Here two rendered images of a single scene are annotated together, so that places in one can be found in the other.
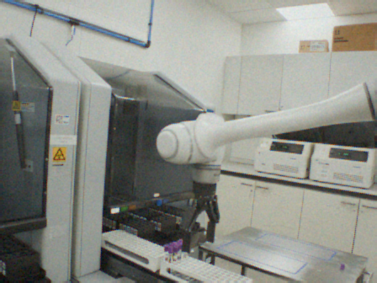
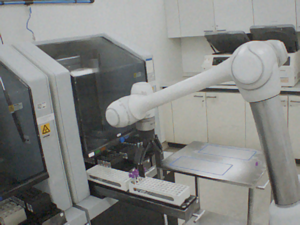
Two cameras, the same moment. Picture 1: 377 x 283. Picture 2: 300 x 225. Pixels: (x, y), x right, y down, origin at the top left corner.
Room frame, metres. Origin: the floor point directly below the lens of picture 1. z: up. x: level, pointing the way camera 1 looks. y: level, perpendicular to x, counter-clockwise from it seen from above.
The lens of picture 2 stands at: (-0.31, -0.11, 1.56)
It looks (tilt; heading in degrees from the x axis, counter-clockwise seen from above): 14 degrees down; 0
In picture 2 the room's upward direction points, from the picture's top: 6 degrees counter-clockwise
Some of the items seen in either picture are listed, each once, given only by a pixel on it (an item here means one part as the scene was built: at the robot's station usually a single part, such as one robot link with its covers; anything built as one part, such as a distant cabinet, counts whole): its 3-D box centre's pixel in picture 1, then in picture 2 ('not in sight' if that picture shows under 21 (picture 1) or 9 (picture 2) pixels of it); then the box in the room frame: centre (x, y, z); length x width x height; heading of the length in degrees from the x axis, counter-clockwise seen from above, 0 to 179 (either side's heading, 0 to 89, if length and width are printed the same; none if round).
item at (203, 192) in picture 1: (203, 195); (147, 137); (1.02, -0.08, 1.10); 0.08 x 0.07 x 0.09; 143
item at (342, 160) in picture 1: (347, 147); (275, 53); (3.11, -1.64, 1.24); 0.62 x 0.56 x 0.69; 144
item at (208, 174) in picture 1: (205, 173); (145, 122); (1.02, -0.08, 1.18); 0.09 x 0.09 x 0.06
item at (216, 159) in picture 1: (207, 138); (141, 100); (1.01, -0.08, 1.28); 0.13 x 0.11 x 0.16; 149
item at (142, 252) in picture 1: (134, 250); (110, 178); (1.19, 0.14, 0.83); 0.30 x 0.10 x 0.06; 53
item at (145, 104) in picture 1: (126, 128); (87, 88); (1.57, 0.27, 1.28); 0.61 x 0.51 x 0.63; 143
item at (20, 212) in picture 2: not in sight; (14, 218); (0.81, 0.55, 0.85); 0.12 x 0.02 x 0.06; 144
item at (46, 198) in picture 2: (21, 264); (40, 203); (0.93, 0.46, 0.85); 0.12 x 0.02 x 0.06; 143
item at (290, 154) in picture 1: (290, 144); (230, 56); (3.46, -1.17, 1.22); 0.62 x 0.56 x 0.64; 141
